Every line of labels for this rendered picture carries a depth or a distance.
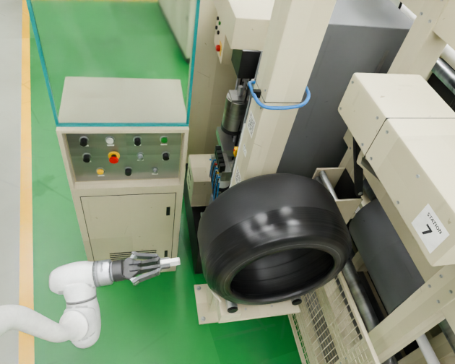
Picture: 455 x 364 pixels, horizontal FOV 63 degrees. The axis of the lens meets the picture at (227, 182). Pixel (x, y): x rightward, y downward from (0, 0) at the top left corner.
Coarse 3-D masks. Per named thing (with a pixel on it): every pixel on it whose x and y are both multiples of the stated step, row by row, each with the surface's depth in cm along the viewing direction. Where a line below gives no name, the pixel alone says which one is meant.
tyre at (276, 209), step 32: (224, 192) 133; (256, 192) 126; (288, 192) 125; (320, 192) 131; (224, 224) 125; (256, 224) 118; (288, 224) 117; (320, 224) 120; (224, 256) 122; (256, 256) 120; (288, 256) 167; (320, 256) 157; (224, 288) 133; (256, 288) 159; (288, 288) 158
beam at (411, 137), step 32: (352, 96) 118; (384, 96) 110; (416, 96) 113; (352, 128) 119; (384, 128) 103; (416, 128) 101; (448, 128) 104; (384, 160) 104; (416, 160) 92; (448, 160) 94; (416, 192) 93; (448, 192) 86; (448, 224) 83; (448, 256) 86
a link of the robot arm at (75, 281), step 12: (72, 264) 129; (84, 264) 129; (60, 276) 126; (72, 276) 126; (84, 276) 127; (60, 288) 126; (72, 288) 126; (84, 288) 127; (72, 300) 127; (84, 300) 127
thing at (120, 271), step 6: (114, 264) 130; (120, 264) 130; (126, 264) 133; (138, 264) 134; (114, 270) 129; (120, 270) 130; (126, 270) 132; (138, 270) 132; (114, 276) 129; (120, 276) 130; (126, 276) 131; (132, 276) 131
